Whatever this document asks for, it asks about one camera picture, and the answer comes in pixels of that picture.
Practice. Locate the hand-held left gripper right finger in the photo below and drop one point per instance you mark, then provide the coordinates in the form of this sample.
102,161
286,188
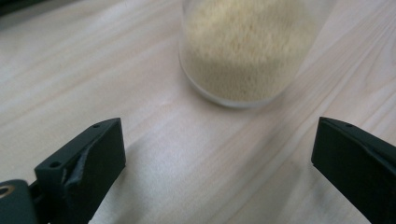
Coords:
358,165

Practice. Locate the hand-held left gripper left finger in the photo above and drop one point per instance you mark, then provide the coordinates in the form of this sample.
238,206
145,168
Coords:
93,168

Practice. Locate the glass jar of yellow grains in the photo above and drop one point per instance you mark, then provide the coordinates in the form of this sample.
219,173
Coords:
246,53

